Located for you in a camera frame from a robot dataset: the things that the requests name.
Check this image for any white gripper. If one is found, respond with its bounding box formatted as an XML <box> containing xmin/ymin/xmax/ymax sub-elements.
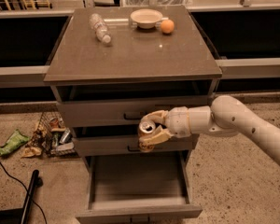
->
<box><xmin>139</xmin><ymin>106</ymin><xmax>190</xmax><ymax>146</ymax></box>

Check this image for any orange patterned drink can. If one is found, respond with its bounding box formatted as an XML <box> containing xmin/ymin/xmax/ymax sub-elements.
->
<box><xmin>138</xmin><ymin>120</ymin><xmax>156</xmax><ymax>152</ymax></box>

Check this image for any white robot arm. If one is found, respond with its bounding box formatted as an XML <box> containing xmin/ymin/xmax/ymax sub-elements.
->
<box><xmin>138</xmin><ymin>95</ymin><xmax>280</xmax><ymax>166</ymax></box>

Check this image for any middle grey drawer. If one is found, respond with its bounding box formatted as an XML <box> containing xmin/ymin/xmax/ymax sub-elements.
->
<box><xmin>71</xmin><ymin>123</ymin><xmax>199</xmax><ymax>156</ymax></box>

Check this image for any grey drawer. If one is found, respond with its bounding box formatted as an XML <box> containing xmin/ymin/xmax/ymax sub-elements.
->
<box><xmin>71</xmin><ymin>123</ymin><xmax>199</xmax><ymax>156</ymax></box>
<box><xmin>54</xmin><ymin>80</ymin><xmax>215</xmax><ymax>128</ymax></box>
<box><xmin>77</xmin><ymin>151</ymin><xmax>203</xmax><ymax>224</ymax></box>

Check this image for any bottom grey drawer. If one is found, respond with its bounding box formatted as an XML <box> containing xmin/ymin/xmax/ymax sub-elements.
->
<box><xmin>77</xmin><ymin>151</ymin><xmax>203</xmax><ymax>224</ymax></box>

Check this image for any top grey drawer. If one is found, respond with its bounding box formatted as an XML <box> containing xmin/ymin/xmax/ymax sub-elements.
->
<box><xmin>54</xmin><ymin>80</ymin><xmax>215</xmax><ymax>128</ymax></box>

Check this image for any grey drawer cabinet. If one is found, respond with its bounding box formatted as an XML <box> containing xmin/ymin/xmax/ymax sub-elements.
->
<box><xmin>43</xmin><ymin>5</ymin><xmax>223</xmax><ymax>224</ymax></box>

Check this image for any orange fruit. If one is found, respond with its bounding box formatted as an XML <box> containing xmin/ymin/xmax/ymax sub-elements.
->
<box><xmin>161</xmin><ymin>20</ymin><xmax>175</xmax><ymax>35</ymax></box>

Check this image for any white bowl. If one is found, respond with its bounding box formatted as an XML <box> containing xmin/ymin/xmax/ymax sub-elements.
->
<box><xmin>130</xmin><ymin>9</ymin><xmax>162</xmax><ymax>29</ymax></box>

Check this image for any clear plastic water bottle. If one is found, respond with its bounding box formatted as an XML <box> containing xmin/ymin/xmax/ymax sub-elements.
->
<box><xmin>90</xmin><ymin>13</ymin><xmax>112</xmax><ymax>45</ymax></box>

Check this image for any yellow crumpled snack bag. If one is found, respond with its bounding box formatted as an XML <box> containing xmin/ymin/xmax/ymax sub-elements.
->
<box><xmin>21</xmin><ymin>147</ymin><xmax>42</xmax><ymax>158</ymax></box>

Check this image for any green snack bag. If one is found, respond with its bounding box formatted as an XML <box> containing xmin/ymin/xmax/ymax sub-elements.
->
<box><xmin>0</xmin><ymin>130</ymin><xmax>30</xmax><ymax>157</ymax></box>

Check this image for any wire basket with snacks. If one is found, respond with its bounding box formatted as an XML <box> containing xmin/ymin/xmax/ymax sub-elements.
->
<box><xmin>28</xmin><ymin>112</ymin><xmax>76</xmax><ymax>157</ymax></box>

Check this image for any black cable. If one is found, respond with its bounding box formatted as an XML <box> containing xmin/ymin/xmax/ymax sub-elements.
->
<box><xmin>0</xmin><ymin>145</ymin><xmax>49</xmax><ymax>224</ymax></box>

